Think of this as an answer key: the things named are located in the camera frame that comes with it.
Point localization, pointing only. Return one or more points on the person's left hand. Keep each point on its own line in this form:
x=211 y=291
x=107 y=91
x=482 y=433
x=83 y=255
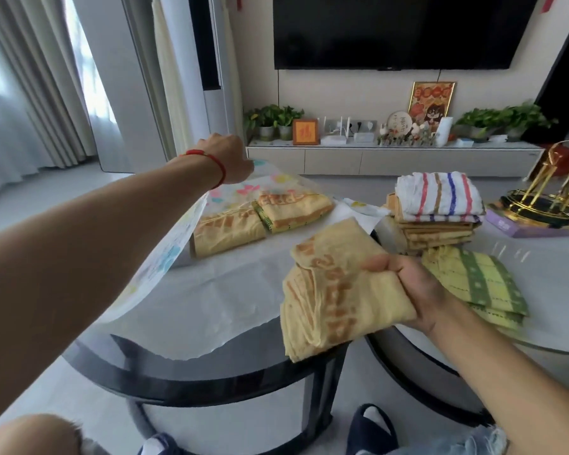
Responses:
x=227 y=156

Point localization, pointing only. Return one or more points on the person's right hand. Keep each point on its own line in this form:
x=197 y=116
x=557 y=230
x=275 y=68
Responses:
x=419 y=291

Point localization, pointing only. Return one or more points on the person's right thumb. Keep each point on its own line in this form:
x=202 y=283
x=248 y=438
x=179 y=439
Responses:
x=384 y=264

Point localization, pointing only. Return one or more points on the person's left fingers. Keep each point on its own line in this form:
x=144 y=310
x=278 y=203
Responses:
x=245 y=170

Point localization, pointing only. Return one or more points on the yellow orange-print towel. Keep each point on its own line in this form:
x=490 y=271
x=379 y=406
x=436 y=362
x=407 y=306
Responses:
x=334 y=298

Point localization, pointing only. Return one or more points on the clear colourful-print plastic bag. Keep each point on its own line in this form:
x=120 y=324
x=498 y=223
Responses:
x=170 y=246

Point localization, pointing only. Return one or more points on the person's right forearm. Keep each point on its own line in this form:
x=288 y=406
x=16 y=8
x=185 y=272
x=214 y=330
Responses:
x=512 y=374

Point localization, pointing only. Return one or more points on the person's left forearm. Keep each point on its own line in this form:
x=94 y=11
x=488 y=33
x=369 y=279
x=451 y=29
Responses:
x=76 y=260

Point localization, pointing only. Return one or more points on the green potted plant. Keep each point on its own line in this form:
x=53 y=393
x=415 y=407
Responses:
x=502 y=119
x=272 y=118

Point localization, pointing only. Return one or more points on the stack of folded yellow towels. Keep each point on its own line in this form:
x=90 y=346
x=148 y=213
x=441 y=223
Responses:
x=436 y=232

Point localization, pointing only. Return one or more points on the yellow towel with green edge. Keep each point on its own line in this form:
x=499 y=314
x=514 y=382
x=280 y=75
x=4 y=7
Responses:
x=294 y=208

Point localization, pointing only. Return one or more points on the orange framed picture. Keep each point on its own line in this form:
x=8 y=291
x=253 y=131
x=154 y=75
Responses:
x=305 y=132

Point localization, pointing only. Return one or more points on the white striped folded towel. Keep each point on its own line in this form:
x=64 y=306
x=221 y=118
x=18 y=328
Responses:
x=438 y=194

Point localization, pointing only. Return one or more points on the white router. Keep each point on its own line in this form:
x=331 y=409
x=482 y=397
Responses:
x=334 y=137

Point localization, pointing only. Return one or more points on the yellow green checked towel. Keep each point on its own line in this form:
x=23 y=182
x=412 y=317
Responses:
x=483 y=281

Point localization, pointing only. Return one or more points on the white low tv cabinet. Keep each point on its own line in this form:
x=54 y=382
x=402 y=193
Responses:
x=393 y=161

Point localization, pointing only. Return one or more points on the white standing air conditioner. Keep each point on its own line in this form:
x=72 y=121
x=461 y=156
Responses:
x=218 y=66

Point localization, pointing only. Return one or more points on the cream curtain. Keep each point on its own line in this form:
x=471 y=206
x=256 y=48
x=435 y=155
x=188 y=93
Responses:
x=170 y=75

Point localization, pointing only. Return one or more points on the white plastic sheet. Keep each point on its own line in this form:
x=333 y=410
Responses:
x=237 y=293

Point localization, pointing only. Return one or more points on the row of small figurines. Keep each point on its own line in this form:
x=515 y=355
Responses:
x=405 y=137

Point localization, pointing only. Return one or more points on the purple flat box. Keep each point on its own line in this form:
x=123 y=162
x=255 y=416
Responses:
x=512 y=227

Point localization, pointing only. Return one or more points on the dark blue slipper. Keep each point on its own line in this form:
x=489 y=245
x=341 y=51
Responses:
x=159 y=445
x=372 y=428

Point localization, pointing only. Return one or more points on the round black glass table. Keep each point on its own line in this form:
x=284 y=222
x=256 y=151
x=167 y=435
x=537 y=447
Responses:
x=180 y=374
x=550 y=284

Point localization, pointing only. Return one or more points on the gold rack on black tray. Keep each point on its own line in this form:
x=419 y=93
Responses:
x=545 y=203

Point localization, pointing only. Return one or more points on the person's right leg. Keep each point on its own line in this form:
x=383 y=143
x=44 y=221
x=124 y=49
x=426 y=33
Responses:
x=460 y=443

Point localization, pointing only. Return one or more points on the person's leg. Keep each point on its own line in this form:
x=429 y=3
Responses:
x=38 y=435
x=460 y=443

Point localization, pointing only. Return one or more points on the grey window curtain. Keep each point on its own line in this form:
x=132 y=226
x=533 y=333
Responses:
x=23 y=89

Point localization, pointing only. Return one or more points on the red hanging decoration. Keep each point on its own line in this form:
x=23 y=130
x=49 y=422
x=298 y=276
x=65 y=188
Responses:
x=548 y=2

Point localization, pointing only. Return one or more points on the person's left leg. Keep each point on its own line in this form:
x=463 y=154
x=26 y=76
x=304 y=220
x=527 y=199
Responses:
x=38 y=435

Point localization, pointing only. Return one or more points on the wall socket panel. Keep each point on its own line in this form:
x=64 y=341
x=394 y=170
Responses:
x=355 y=124

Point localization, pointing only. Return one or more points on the cartoon picture in gold frame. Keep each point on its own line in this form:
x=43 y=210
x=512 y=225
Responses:
x=431 y=106

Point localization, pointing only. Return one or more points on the black wall television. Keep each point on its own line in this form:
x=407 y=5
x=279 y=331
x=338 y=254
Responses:
x=403 y=28

